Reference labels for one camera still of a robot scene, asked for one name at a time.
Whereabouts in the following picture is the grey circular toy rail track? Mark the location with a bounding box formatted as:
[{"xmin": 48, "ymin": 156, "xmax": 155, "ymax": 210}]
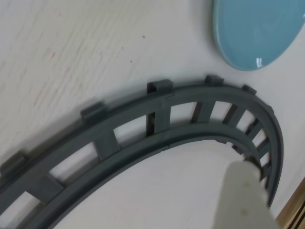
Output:
[{"xmin": 0, "ymin": 74, "xmax": 285, "ymax": 229}]

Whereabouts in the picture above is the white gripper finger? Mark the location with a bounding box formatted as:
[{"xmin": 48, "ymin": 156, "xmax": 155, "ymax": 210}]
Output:
[{"xmin": 213, "ymin": 160, "xmax": 279, "ymax": 229}]

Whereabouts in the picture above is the blue ceramic dish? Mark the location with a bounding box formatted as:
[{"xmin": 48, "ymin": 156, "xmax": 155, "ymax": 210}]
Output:
[{"xmin": 213, "ymin": 0, "xmax": 305, "ymax": 72}]

